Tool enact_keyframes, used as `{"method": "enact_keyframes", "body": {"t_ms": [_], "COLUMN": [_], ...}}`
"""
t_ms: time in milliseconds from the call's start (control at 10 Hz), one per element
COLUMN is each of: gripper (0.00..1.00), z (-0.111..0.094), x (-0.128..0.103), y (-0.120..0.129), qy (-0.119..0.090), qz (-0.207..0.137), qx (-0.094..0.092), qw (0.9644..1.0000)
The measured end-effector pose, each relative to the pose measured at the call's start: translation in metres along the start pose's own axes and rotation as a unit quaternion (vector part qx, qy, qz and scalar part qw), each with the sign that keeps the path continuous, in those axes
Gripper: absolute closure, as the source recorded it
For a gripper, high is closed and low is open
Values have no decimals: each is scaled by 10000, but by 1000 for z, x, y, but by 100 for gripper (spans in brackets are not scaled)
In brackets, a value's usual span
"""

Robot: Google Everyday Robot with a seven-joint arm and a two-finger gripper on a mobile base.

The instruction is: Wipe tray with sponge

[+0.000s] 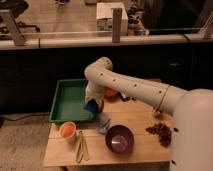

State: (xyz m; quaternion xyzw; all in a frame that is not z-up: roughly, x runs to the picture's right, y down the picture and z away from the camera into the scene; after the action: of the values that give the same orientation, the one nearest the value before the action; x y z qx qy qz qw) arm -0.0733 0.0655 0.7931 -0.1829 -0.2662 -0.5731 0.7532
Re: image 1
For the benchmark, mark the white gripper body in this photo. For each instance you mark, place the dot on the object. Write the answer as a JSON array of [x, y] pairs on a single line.
[[94, 92]]

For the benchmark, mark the blue sponge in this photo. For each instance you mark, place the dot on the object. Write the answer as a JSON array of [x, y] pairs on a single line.
[[92, 106]]

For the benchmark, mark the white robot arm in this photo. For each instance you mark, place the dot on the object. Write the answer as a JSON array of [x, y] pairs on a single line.
[[192, 112]]

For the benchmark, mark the green plastic tray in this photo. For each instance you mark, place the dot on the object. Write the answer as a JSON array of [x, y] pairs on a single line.
[[68, 102]]

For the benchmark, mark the orange filled white cup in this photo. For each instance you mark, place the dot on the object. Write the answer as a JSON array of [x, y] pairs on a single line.
[[68, 131]]

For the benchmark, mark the purple bowl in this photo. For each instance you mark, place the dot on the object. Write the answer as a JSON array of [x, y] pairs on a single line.
[[119, 139]]

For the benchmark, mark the wooden railing shelf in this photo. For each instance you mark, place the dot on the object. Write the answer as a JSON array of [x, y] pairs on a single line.
[[19, 40]]

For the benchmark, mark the wooden tongs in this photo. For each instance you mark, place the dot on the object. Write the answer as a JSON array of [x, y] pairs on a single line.
[[82, 151]]

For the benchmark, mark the white cardboard box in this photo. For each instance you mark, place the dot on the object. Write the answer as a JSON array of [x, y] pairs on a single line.
[[104, 14]]

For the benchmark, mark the black office chair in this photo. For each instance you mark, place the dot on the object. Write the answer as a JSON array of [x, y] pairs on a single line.
[[17, 7]]

